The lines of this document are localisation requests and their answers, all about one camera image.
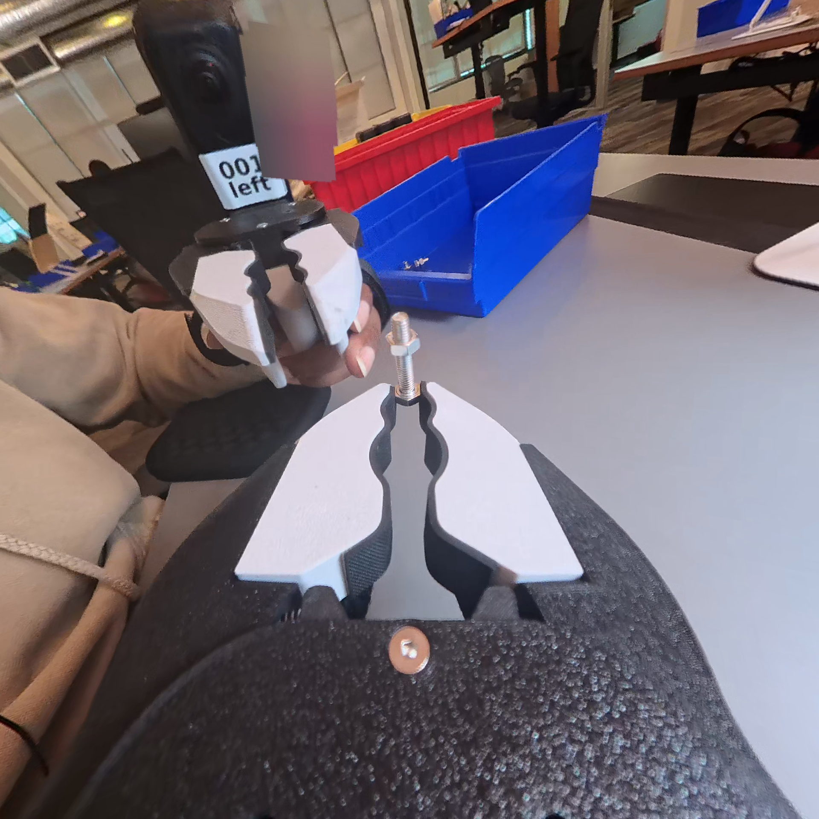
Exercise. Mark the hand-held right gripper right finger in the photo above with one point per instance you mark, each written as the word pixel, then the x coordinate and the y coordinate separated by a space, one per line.
pixel 506 506

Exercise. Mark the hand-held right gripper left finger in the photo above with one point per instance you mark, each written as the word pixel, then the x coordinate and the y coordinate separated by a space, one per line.
pixel 314 506

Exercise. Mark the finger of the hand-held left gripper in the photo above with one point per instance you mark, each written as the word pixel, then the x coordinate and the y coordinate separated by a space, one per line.
pixel 237 301
pixel 339 275

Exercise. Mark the small steel hex nut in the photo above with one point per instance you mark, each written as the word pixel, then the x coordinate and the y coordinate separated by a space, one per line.
pixel 401 343

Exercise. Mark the blue plastic bin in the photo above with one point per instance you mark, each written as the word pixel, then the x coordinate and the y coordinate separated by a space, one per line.
pixel 736 13
pixel 538 218

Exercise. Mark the person's left forearm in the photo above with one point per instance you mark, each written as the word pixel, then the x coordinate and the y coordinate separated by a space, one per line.
pixel 115 352

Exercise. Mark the person's left hand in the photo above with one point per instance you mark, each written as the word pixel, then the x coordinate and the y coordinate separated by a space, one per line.
pixel 352 365

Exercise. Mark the black wrist rest pad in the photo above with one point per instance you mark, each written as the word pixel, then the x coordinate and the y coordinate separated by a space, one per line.
pixel 230 435

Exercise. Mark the yellow plastic bin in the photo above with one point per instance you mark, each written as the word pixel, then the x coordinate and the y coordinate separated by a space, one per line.
pixel 358 143

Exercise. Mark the black mesh office chair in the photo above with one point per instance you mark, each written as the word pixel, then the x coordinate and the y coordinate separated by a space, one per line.
pixel 128 218

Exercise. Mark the red plastic bin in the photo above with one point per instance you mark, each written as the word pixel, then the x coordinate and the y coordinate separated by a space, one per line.
pixel 410 154

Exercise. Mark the person's torso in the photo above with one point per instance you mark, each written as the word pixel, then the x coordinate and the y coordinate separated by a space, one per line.
pixel 51 576

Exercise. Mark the wooden standing desk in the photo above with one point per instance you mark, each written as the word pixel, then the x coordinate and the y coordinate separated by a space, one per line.
pixel 486 19

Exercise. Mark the white document stand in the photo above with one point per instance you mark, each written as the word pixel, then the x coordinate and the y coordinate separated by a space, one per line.
pixel 794 256

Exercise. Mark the wooden office desk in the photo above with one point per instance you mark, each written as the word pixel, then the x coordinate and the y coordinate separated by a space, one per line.
pixel 717 51

